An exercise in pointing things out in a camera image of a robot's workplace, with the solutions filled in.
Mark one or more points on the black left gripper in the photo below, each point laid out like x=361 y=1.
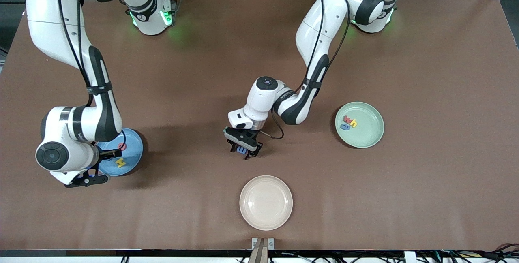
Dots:
x=251 y=134

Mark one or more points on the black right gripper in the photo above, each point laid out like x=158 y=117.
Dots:
x=106 y=154

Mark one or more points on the blue foam uppercase E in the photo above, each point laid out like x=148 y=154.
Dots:
x=242 y=150

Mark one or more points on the yellow foam uppercase H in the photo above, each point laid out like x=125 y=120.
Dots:
x=120 y=163

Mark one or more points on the red foam uppercase Q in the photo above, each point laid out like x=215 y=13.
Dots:
x=119 y=146

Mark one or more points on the blue foam lowercase a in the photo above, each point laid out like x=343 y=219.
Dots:
x=342 y=127

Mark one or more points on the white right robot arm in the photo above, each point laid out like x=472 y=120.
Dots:
x=101 y=113

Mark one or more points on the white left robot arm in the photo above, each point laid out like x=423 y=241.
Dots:
x=259 y=101

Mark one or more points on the blue plate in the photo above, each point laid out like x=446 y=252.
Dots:
x=131 y=153

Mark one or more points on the beige plate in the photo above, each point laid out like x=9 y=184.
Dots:
x=266 y=202

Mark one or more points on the green plate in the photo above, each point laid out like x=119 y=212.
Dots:
x=367 y=133

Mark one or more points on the brown table cover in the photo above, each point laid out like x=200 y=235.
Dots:
x=425 y=194

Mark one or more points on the metal bracket with post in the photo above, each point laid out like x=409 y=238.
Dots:
x=262 y=251

